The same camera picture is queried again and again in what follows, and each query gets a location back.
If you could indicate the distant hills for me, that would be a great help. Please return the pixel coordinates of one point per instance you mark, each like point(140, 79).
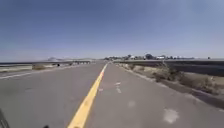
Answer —
point(52, 59)

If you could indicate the rocky dirt verge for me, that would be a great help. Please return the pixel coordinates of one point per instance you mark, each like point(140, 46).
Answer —
point(196, 81)

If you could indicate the yellow painted line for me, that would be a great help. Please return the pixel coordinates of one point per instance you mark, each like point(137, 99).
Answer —
point(87, 101)

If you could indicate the row of distant buildings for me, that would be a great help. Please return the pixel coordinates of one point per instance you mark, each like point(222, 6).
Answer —
point(156, 57)

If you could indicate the pale sandy verge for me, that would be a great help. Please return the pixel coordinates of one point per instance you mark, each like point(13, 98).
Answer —
point(23, 67)

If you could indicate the grey asphalt road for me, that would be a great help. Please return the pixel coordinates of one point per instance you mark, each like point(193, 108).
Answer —
point(140, 106)

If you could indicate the white painted line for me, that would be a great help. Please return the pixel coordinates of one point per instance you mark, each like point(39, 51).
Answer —
point(23, 73)

